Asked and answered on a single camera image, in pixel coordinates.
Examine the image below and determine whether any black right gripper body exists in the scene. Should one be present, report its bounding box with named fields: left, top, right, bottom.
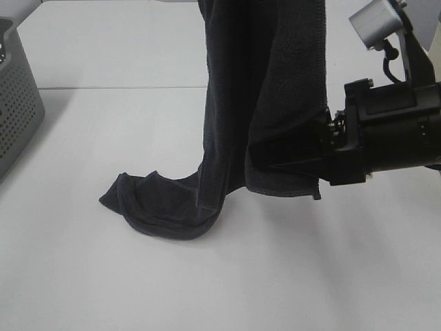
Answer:
left=323, top=79, right=440, bottom=185

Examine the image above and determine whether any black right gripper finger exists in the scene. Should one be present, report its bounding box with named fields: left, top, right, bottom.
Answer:
left=268, top=152, right=327, bottom=180

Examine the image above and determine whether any dark navy towel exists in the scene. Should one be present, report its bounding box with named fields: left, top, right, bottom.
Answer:
left=100, top=1, right=327, bottom=240

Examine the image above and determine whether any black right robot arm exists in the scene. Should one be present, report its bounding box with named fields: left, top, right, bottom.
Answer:
left=254, top=1, right=440, bottom=185

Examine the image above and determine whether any beige storage box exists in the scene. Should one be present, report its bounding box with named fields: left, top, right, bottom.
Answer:
left=429, top=22, right=441, bottom=58

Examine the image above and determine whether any grey perforated basket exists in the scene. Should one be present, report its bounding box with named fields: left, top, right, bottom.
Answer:
left=1, top=17, right=45, bottom=177

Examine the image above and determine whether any black right camera cable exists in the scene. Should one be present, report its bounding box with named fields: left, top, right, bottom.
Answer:
left=381, top=39, right=409, bottom=84

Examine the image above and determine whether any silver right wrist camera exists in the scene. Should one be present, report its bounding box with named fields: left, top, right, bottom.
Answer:
left=349, top=0, right=404, bottom=50

